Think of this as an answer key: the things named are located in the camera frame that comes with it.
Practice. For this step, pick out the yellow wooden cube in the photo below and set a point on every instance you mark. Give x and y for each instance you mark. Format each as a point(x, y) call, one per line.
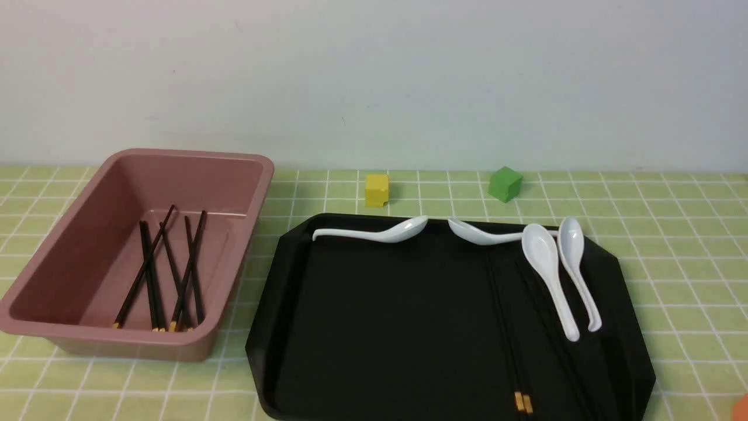
point(376, 190)

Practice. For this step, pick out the white spoon far left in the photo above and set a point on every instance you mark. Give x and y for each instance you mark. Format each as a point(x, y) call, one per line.
point(396, 234)

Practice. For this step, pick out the white spoon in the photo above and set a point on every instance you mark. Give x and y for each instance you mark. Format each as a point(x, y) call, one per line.
point(540, 250)
point(570, 241)
point(479, 237)
point(396, 234)

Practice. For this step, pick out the white spoon back middle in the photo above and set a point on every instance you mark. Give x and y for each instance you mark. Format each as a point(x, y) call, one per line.
point(479, 237)

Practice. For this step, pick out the black plastic tray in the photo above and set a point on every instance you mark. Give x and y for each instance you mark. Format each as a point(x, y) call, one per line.
point(349, 329)

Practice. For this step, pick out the green wooden cube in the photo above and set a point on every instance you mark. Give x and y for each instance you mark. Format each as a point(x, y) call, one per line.
point(505, 184)

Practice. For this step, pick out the white spoon front right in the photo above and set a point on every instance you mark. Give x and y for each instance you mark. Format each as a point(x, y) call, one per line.
point(540, 250)

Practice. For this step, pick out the white spoon far right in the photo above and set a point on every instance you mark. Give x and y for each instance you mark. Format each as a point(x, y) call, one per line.
point(570, 241)

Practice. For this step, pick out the pink plastic bin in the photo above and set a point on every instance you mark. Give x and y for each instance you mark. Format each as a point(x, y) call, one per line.
point(75, 284)

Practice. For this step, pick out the green checkered tablecloth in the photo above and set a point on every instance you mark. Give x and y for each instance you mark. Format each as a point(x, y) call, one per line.
point(680, 237)

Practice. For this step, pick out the orange object at corner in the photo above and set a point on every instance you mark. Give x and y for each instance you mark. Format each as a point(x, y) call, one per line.
point(739, 411)

